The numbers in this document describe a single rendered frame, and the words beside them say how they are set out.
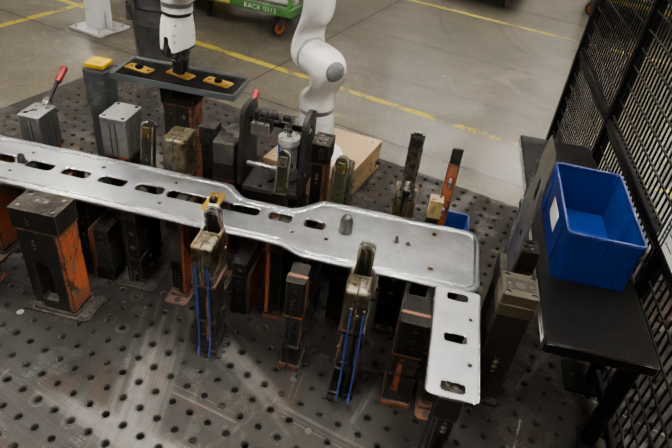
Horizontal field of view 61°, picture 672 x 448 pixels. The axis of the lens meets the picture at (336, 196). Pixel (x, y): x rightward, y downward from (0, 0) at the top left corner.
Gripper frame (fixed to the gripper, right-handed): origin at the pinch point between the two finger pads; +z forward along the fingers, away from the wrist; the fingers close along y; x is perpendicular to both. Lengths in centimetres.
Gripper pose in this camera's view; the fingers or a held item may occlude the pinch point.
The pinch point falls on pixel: (180, 65)
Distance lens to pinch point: 173.0
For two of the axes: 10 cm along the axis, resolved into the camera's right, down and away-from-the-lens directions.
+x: 8.8, 3.5, -3.4
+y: -4.7, 4.6, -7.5
